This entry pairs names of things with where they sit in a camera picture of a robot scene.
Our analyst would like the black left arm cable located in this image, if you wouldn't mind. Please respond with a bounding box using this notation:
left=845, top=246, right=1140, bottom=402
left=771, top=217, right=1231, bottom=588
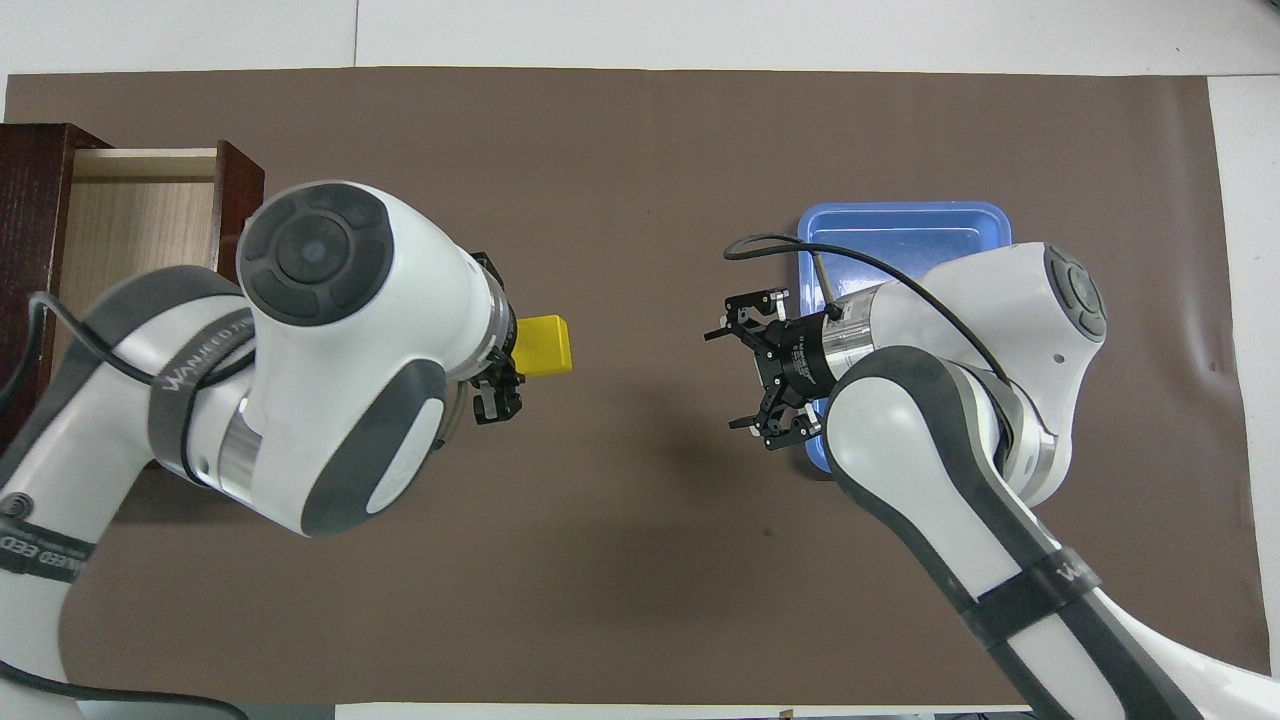
left=0, top=290, right=256, bottom=720

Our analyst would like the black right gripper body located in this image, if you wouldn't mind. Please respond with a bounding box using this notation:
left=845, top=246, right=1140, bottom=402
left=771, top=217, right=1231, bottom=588
left=762, top=312, right=841, bottom=403

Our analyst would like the wooden drawer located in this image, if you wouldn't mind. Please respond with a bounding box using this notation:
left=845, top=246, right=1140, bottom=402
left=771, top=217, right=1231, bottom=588
left=48, top=140, right=266, bottom=346

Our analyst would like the brown table mat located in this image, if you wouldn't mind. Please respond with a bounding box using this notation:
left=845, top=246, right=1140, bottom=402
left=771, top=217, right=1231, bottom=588
left=3, top=67, right=1276, bottom=706

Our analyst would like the blue plastic tray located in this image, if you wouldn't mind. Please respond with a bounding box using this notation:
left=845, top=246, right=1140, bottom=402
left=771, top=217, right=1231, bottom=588
left=797, top=201, right=1013, bottom=479

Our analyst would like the yellow cube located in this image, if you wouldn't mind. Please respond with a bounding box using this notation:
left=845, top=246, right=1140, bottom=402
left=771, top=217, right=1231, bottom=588
left=513, top=314, right=575, bottom=380

